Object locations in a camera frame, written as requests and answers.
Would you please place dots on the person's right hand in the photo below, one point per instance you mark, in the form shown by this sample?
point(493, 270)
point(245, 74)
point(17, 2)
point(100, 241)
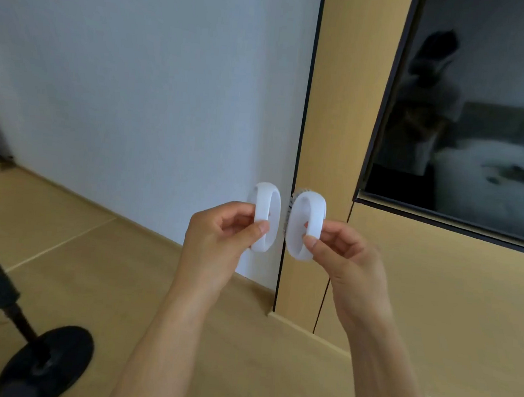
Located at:
point(355, 277)

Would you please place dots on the person's left hand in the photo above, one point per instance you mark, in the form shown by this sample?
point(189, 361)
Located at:
point(212, 246)

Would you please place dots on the white brush grey bristles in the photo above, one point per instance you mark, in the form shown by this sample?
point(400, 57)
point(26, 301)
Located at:
point(316, 201)
point(267, 192)

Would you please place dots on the person's left forearm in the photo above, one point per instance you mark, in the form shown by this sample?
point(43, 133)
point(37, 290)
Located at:
point(166, 352)

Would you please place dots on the person's right forearm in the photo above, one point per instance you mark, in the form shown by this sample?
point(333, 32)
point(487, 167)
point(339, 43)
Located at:
point(388, 380)

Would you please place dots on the black standing fan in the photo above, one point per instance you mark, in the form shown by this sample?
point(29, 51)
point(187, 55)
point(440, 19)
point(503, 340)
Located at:
point(46, 360)

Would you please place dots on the wooden television wall panel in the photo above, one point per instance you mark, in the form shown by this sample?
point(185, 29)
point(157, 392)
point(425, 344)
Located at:
point(439, 312)

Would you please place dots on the black wall television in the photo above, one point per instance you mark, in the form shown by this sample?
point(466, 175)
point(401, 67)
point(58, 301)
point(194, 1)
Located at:
point(480, 110)

